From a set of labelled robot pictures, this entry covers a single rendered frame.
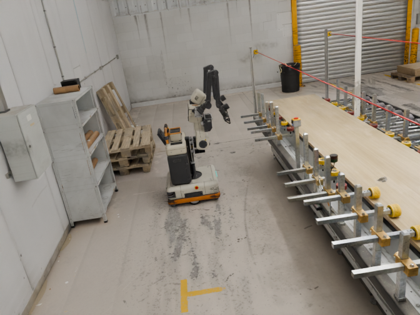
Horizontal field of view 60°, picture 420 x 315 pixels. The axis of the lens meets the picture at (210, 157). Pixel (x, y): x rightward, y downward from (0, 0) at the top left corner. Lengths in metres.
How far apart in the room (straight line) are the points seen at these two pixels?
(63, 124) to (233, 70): 6.97
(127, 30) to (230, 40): 2.78
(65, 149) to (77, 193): 0.56
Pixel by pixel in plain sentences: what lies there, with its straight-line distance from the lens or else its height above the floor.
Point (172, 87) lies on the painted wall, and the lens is 10.56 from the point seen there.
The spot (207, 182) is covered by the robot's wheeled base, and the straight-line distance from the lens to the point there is 4.58.
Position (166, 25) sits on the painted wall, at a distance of 10.40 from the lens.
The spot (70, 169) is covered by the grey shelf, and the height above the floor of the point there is 0.77.
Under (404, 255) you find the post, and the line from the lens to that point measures 2.13.
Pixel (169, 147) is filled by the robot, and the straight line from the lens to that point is 4.42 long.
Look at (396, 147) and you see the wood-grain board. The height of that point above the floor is 0.90.
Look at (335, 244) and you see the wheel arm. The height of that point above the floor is 0.96.
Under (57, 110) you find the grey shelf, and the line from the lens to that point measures 4.34.
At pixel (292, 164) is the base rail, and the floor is 0.70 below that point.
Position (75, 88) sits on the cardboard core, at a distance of 4.78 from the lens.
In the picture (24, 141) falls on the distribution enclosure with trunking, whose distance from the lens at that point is 3.55.
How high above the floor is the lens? 2.24
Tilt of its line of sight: 22 degrees down
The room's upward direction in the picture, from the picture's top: 8 degrees counter-clockwise
